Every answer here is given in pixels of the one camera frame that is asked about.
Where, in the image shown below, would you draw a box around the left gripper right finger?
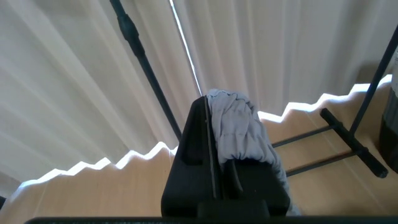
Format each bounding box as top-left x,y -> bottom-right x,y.
221,157 -> 291,218

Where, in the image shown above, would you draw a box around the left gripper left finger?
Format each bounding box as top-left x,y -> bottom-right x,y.
160,95 -> 223,218

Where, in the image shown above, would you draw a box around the pale grey shorts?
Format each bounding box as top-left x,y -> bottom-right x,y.
206,88 -> 302,218

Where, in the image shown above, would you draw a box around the black clothes rack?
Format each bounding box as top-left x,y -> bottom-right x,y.
108,0 -> 398,179

